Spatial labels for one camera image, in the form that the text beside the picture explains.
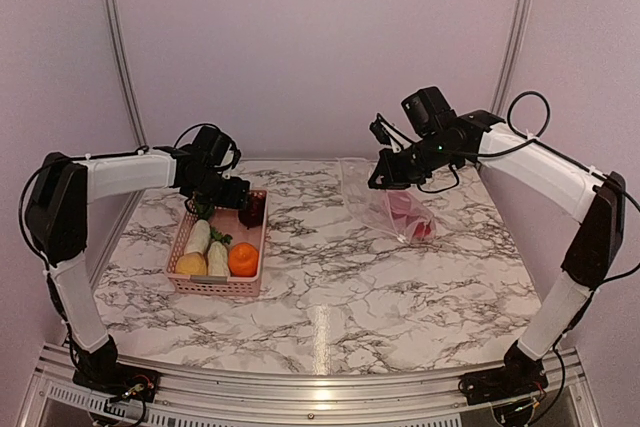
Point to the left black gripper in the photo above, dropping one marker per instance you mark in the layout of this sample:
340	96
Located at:
236	197

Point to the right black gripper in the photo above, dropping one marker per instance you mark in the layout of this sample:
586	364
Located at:
387	181

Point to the red apple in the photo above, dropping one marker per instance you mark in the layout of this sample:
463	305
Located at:
404	207

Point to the clear zip top bag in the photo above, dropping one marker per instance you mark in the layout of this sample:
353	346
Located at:
367	206

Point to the pink perforated plastic basket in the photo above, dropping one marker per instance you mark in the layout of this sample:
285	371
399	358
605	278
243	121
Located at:
226	220

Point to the red strawberry fruit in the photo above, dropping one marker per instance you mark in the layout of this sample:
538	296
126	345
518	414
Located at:
422	230

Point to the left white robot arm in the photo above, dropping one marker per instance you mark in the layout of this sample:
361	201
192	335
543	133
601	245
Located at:
57	220

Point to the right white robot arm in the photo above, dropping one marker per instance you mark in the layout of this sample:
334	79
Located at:
594	202

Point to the green lettuce leaf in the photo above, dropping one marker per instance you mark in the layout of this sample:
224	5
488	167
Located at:
207	212

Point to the white radish upper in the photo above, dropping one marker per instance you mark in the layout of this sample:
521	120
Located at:
199	238

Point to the dark purple beet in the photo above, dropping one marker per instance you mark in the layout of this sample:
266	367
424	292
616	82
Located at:
253	213

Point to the orange tangerine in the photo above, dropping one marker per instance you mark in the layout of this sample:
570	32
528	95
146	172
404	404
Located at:
243	260

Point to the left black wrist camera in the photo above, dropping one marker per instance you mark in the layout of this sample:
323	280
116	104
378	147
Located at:
215	144

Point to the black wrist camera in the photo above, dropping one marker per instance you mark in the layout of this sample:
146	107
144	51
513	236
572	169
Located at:
215	144
428	111

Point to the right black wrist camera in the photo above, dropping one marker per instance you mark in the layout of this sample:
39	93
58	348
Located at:
428	111

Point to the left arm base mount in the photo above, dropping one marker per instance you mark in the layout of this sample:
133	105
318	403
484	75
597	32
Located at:
125	378

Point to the front aluminium rail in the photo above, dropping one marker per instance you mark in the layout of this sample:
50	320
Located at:
192	396

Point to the left aluminium frame post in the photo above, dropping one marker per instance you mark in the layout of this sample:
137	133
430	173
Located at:
123	71

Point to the aluminium frame post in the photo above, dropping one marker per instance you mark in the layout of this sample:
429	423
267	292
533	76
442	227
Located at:
515	40
123	71

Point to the right aluminium frame post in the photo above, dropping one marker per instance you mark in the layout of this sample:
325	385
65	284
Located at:
515	40

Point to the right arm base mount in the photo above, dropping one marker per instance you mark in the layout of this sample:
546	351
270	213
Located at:
499	384

